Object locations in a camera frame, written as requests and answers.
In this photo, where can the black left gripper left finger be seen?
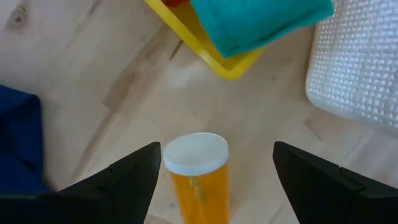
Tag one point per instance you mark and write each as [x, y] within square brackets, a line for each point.
[109, 196]

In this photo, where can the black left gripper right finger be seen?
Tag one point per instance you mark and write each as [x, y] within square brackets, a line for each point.
[326, 193]

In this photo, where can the orange pill bottle white cap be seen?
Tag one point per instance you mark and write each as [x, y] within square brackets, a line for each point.
[199, 193]

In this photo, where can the blue scrub shirt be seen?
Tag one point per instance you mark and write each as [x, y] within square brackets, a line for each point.
[18, 140]

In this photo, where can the small green block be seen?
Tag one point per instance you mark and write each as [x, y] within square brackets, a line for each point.
[255, 25]

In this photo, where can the red bandage roll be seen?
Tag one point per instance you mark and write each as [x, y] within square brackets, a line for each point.
[175, 2]

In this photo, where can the large white plastic basket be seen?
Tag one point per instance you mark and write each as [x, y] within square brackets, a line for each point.
[357, 68]

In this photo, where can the small yellow plastic basket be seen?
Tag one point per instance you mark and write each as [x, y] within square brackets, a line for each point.
[186, 28]

